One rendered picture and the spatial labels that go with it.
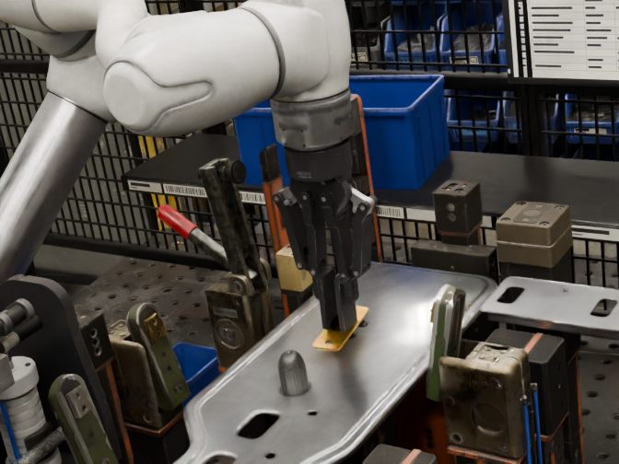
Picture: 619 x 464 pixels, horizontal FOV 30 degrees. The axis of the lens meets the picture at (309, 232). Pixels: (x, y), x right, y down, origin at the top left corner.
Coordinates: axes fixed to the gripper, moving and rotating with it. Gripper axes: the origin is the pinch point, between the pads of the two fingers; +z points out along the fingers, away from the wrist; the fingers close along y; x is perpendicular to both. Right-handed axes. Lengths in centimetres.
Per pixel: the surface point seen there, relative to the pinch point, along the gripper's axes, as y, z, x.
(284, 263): -12.7, 0.2, 7.4
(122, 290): -86, 35, 49
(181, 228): -22.4, -6.8, 0.0
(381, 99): -22, -7, 53
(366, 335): 2.1, 5.5, 1.9
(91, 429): -12.1, 2.0, -31.2
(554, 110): -37, 30, 161
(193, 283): -73, 35, 57
